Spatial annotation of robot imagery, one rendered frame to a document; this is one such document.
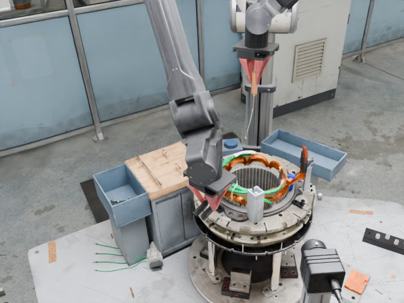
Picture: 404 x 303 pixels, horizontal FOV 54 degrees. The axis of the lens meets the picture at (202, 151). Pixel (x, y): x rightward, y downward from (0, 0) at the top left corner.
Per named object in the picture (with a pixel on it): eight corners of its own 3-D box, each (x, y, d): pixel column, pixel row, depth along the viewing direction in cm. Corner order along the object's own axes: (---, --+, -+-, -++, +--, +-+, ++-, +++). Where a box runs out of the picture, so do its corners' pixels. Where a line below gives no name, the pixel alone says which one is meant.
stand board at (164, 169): (150, 201, 111) (149, 194, 110) (125, 167, 125) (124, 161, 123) (210, 176, 119) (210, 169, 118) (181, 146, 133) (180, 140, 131)
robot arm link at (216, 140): (223, 122, 80) (196, 121, 81) (220, 142, 75) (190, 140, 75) (223, 149, 84) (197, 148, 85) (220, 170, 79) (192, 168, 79)
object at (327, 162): (333, 219, 138) (347, 153, 122) (319, 237, 132) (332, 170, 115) (273, 190, 152) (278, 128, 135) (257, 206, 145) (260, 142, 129)
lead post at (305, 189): (310, 192, 103) (315, 156, 96) (302, 195, 102) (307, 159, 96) (305, 188, 104) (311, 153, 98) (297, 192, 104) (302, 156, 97)
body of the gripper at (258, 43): (271, 59, 93) (273, 27, 90) (231, 53, 97) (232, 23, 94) (279, 51, 98) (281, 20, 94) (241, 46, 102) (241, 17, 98)
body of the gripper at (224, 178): (218, 198, 81) (217, 171, 77) (182, 178, 87) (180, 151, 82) (237, 182, 85) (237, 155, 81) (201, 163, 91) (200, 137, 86)
